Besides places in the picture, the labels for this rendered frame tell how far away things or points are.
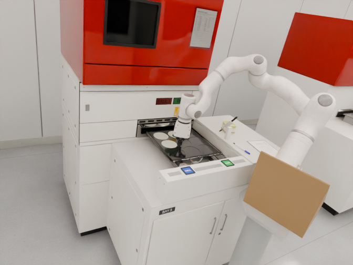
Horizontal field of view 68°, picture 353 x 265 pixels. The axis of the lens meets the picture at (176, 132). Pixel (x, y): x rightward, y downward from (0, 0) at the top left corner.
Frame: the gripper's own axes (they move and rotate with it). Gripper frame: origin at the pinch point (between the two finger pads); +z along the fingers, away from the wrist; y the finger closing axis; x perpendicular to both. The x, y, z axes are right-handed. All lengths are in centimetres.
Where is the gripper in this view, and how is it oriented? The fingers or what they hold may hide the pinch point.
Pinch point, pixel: (179, 143)
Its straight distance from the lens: 165.0
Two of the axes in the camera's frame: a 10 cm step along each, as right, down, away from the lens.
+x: 0.7, -4.3, 9.0
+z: -1.7, 8.8, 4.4
